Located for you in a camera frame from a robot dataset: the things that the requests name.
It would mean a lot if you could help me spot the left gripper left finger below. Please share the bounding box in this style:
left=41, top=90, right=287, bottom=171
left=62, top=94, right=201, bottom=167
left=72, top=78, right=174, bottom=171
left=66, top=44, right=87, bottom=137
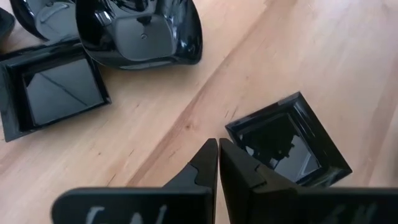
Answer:
left=50, top=138, right=219, bottom=224

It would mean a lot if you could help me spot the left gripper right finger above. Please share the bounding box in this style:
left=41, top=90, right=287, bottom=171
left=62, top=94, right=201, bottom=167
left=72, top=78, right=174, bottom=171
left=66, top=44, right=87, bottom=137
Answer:
left=218, top=138, right=398, bottom=224

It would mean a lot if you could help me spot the black square mini plate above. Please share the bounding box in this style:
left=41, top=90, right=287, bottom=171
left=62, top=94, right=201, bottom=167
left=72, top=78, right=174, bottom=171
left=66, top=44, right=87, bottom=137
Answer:
left=224, top=91, right=353, bottom=189
left=0, top=39, right=112, bottom=143

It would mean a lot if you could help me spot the black teardrop mini plate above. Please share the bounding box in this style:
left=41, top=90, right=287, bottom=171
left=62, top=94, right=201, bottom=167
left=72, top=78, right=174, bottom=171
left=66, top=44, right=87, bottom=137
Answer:
left=8, top=0, right=80, bottom=43

